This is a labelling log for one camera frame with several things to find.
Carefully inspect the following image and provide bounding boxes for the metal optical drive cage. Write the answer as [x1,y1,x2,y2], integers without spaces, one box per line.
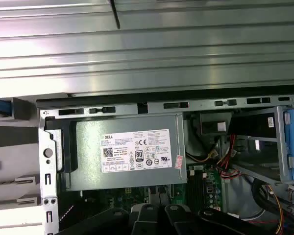
[231,105,294,185]

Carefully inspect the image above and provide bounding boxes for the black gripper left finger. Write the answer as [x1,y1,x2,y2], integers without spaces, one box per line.
[54,203,160,235]

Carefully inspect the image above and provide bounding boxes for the grey parts rack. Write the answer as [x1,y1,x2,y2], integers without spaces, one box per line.
[0,96,44,211]

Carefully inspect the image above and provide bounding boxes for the hard disk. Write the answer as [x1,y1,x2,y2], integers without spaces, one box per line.
[0,97,13,118]

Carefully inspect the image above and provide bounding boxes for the green motherboard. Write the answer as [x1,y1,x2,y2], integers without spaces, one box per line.
[80,165,227,221]

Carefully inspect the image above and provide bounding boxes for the black RAM slot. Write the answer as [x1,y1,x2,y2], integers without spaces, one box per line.
[197,171,207,208]
[188,171,198,208]

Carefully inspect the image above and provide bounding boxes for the grey power supply unit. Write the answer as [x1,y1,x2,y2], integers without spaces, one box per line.
[63,114,188,191]

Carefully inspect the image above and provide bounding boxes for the thick black cable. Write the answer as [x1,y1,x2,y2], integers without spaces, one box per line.
[251,177,289,235]

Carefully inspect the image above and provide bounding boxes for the black open PC case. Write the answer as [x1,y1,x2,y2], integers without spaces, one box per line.
[35,94,294,235]

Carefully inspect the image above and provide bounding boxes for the coloured wire bundle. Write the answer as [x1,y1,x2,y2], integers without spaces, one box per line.
[215,134,285,235]

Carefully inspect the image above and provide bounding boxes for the yellow black power wires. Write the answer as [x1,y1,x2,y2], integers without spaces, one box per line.
[187,148,218,164]

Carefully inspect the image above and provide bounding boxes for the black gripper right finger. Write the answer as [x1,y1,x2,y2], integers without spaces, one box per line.
[164,204,294,235]

